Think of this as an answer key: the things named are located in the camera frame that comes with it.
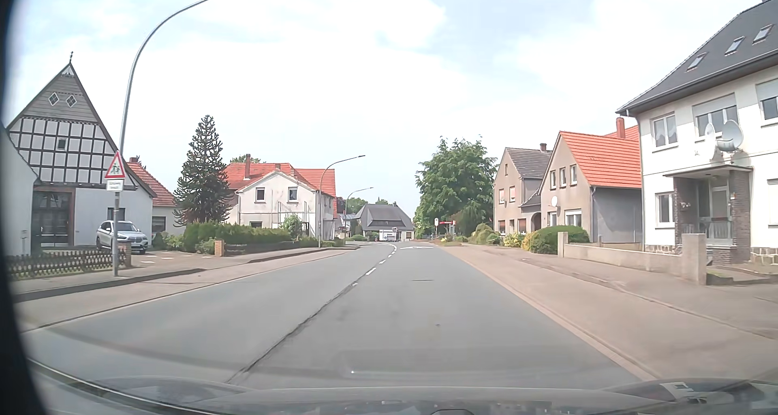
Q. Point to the grey house with dark roof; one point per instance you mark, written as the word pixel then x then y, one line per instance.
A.
pixel 385 219

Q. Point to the white vehicle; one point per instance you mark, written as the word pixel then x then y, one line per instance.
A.
pixel 387 236

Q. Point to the large green tree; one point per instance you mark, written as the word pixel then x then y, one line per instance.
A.
pixel 456 184

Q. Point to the road markings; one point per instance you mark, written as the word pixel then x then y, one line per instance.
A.
pixel 370 271

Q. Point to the green bushes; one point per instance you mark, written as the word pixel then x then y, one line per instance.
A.
pixel 486 235

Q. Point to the white house with red roof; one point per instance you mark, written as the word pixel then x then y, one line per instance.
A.
pixel 279 199

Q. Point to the grey asphalt road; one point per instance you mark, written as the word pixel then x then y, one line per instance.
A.
pixel 413 318

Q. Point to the beige house with grey roof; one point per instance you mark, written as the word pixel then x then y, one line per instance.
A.
pixel 516 190

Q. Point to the green hedge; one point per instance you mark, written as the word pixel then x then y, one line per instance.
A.
pixel 234 234

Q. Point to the round green bush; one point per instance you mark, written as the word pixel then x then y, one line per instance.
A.
pixel 556 238

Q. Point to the brick gate pillar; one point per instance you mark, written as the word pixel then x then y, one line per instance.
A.
pixel 219 248

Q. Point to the tall dark conifer tree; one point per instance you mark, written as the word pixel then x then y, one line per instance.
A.
pixel 203 172

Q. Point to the car's own bonnet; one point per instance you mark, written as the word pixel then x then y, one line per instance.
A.
pixel 389 400

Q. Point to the beige house with orange roof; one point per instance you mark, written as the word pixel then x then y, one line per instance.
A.
pixel 592 184

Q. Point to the small red-roofed building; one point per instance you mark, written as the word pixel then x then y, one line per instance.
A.
pixel 155 199

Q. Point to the paved pavement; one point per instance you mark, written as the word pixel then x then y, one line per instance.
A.
pixel 140 281
pixel 638 311

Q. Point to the silver car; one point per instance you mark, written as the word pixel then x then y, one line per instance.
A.
pixel 122 234

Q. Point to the triangular warning road sign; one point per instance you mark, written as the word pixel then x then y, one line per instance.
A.
pixel 115 169

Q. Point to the half-timbered gabled house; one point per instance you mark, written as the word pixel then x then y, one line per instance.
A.
pixel 67 159

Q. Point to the white house with dark roof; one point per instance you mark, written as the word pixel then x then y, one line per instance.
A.
pixel 711 147

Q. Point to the dark wooden picket fence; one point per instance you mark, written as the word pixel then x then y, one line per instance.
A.
pixel 61 262

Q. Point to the low grey garden wall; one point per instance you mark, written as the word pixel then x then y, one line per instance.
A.
pixel 632 258

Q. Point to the tall curved lamp post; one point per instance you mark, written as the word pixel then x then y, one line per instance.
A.
pixel 131 93

